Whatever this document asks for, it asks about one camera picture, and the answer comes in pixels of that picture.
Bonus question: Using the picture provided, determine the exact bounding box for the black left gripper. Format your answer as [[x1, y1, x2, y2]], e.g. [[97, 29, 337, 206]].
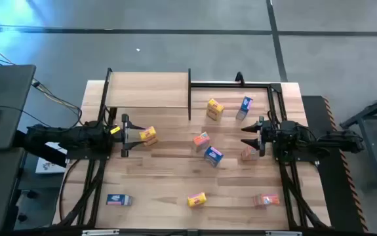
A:
[[110, 113, 146, 159]]

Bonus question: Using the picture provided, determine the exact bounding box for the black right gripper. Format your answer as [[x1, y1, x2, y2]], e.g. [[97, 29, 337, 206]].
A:
[[240, 116, 276, 158]]

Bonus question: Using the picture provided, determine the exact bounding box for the yellow Corn Pops cereal box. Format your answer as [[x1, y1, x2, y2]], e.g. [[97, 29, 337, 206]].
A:
[[187, 191, 207, 208], [206, 98, 225, 121], [138, 126, 159, 147]]

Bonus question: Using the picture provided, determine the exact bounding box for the orange Mini-Wheats cereal box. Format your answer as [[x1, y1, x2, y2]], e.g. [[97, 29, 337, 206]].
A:
[[241, 146, 260, 162], [193, 131, 211, 153], [252, 193, 281, 208]]

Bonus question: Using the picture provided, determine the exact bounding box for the blue Frosted Flakes cereal box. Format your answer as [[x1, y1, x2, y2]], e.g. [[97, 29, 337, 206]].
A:
[[106, 193, 133, 207], [203, 146, 224, 168], [235, 96, 254, 121]]

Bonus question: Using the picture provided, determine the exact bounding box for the white printed box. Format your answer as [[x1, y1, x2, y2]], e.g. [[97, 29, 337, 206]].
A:
[[35, 141, 68, 174]]

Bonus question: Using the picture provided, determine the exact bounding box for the black hazard-striped floor mat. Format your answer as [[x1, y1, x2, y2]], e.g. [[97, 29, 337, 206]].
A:
[[301, 95, 369, 233]]

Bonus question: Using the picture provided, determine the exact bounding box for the wooden shelf black metal frame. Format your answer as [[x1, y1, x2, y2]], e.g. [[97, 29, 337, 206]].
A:
[[96, 67, 193, 124]]

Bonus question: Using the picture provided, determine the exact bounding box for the black aluminium rig frame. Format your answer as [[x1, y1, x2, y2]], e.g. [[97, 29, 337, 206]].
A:
[[52, 71, 332, 231]]

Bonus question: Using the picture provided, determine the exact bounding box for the silver metal bracket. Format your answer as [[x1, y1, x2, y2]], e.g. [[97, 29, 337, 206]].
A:
[[82, 229, 120, 236], [266, 230, 303, 236]]

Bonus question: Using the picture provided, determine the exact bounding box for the black cable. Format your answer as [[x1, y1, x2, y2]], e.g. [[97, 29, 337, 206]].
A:
[[0, 104, 51, 128], [30, 77, 84, 129]]

